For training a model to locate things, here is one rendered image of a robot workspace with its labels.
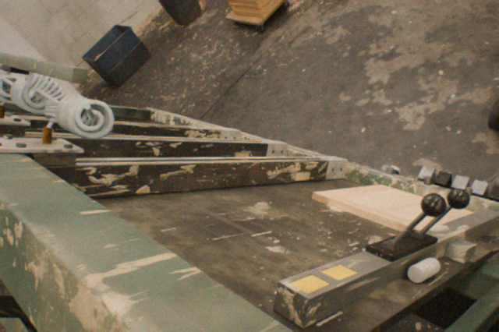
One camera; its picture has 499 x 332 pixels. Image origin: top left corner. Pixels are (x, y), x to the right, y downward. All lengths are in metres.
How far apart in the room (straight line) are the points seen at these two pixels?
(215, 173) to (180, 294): 0.73
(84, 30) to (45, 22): 0.47
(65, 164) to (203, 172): 0.34
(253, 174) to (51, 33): 5.09
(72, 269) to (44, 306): 0.08
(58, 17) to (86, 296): 5.75
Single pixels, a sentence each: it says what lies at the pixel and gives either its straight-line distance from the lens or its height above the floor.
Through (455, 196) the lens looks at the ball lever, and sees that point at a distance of 0.79.
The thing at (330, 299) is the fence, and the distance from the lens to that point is 0.56.
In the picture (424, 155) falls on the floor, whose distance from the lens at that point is 2.69.
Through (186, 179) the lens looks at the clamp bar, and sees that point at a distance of 1.01.
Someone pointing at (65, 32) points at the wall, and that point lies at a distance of 6.09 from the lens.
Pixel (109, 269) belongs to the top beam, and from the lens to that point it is 0.38.
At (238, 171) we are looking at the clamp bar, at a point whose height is 1.35.
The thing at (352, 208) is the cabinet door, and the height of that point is 1.21.
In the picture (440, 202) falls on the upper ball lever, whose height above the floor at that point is 1.52.
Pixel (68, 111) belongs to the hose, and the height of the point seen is 1.83.
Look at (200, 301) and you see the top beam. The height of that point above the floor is 1.83.
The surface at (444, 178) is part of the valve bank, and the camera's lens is 1.63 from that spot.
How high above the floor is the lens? 2.10
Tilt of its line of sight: 43 degrees down
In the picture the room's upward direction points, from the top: 36 degrees counter-clockwise
